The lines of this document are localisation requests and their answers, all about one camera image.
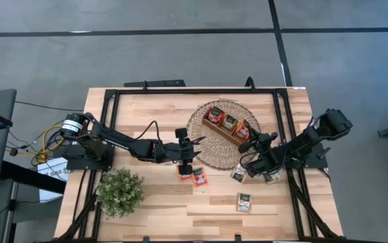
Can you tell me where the yellow cable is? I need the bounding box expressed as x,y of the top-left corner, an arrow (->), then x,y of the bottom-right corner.
40,124 -> 67,163

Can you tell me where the black aluminium table frame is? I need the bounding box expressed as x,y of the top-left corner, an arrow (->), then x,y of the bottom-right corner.
58,86 -> 346,243

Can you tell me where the round woven straw placemat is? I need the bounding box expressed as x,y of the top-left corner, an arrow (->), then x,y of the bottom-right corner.
186,99 -> 263,171

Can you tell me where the thin black floor cable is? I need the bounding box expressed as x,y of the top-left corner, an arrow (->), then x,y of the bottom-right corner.
14,100 -> 85,112

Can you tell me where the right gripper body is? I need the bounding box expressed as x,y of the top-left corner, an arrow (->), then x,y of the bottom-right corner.
257,143 -> 287,169

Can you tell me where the wooden three-compartment tray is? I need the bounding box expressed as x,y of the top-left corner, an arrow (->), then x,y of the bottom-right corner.
202,106 -> 254,148

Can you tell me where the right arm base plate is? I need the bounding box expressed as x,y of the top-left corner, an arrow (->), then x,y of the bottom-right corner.
279,141 -> 329,169

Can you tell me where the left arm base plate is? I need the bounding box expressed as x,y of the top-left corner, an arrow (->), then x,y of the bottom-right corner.
61,143 -> 116,171

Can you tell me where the black power strip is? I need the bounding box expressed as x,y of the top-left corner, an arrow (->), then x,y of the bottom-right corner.
123,79 -> 187,88

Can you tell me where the artificial green bushy plant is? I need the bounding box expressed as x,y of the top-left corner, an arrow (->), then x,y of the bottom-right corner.
94,167 -> 146,219

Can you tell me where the white labelled box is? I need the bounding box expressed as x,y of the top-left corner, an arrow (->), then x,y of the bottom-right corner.
37,157 -> 70,203

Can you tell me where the black cable bundle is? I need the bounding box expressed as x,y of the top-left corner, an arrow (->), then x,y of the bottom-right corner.
6,117 -> 80,167

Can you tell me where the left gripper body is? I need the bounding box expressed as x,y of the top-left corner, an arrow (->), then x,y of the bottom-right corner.
153,140 -> 185,165

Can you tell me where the black desk beam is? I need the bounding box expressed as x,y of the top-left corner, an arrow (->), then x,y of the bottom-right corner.
0,161 -> 67,195

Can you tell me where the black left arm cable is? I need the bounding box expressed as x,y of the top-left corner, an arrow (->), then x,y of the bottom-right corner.
134,120 -> 161,142

